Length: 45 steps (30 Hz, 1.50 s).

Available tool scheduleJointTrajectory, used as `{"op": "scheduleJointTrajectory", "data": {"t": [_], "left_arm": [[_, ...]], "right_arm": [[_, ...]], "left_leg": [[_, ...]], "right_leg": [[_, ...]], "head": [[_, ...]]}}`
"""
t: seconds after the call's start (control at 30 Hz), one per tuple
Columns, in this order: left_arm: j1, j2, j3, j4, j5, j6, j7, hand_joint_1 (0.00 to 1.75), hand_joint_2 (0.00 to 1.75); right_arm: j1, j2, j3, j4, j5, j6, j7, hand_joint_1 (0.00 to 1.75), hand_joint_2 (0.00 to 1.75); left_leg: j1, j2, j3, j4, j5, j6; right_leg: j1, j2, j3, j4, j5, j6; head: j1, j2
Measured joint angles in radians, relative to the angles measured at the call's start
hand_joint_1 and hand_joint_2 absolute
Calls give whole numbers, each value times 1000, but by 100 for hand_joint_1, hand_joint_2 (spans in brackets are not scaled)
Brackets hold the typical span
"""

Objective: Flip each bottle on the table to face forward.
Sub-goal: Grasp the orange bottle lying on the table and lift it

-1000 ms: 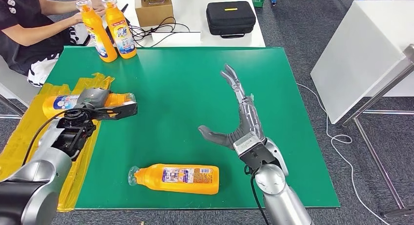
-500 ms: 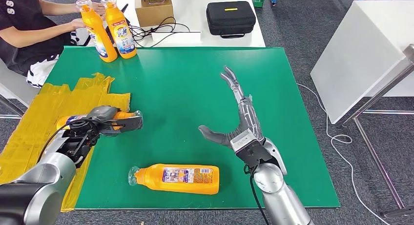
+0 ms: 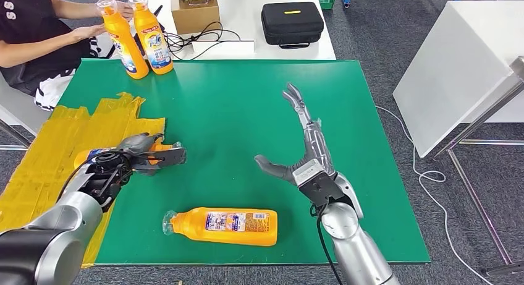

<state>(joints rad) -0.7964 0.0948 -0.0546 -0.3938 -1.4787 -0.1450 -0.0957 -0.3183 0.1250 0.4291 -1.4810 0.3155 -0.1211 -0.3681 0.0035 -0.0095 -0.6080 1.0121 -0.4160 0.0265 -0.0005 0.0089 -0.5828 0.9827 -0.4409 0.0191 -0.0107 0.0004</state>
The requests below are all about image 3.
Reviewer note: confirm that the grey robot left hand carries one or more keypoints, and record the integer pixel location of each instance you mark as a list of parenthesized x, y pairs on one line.
[(137, 144)]

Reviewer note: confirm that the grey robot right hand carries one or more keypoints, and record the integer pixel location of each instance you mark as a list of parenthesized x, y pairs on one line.
[(315, 144)]

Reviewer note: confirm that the orange detergent bottle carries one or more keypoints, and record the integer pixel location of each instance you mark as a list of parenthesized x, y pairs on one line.
[(229, 236), (84, 155), (154, 41), (125, 41)]

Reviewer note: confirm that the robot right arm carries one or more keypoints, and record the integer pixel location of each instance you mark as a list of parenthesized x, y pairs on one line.
[(360, 250)]

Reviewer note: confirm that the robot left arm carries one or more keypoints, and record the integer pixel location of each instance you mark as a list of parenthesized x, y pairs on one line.
[(61, 226)]

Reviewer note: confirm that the tablet in dark blue case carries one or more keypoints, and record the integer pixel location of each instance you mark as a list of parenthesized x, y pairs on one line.
[(139, 45)]

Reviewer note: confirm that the black carrying case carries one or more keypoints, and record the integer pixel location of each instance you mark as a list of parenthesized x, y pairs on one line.
[(291, 23)]

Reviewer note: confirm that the flat white box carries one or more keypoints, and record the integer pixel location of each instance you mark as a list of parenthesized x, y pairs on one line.
[(224, 49)]

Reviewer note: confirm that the grey bench seat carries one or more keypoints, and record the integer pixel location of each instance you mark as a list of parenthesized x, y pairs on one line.
[(12, 107)]

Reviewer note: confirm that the brown cardboard box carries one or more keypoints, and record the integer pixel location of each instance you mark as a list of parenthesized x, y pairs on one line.
[(194, 17)]

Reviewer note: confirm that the person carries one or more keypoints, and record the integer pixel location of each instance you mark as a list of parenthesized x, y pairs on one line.
[(28, 37)]

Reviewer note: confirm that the large white table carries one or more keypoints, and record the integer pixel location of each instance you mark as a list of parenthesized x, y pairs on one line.
[(450, 70)]

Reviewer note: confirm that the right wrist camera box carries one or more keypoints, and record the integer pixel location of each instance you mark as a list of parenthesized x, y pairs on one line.
[(313, 180)]

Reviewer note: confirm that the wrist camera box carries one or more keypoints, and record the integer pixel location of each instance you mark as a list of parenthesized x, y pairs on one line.
[(172, 156), (313, 180)]

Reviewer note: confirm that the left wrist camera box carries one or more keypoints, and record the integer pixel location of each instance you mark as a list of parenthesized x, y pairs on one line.
[(172, 156)]

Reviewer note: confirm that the metal table frame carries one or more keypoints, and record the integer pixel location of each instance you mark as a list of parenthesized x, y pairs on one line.
[(479, 118)]

